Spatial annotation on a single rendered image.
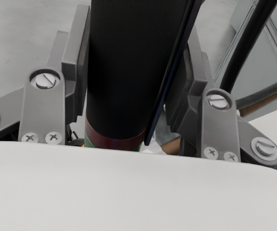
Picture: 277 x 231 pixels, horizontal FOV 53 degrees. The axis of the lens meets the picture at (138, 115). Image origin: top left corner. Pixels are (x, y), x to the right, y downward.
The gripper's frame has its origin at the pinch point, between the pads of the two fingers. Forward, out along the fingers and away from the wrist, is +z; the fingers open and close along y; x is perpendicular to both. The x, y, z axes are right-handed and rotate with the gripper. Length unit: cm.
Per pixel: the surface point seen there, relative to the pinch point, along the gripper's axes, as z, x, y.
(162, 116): 31, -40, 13
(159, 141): 23.3, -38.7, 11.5
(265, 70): 87, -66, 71
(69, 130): 21.3, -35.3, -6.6
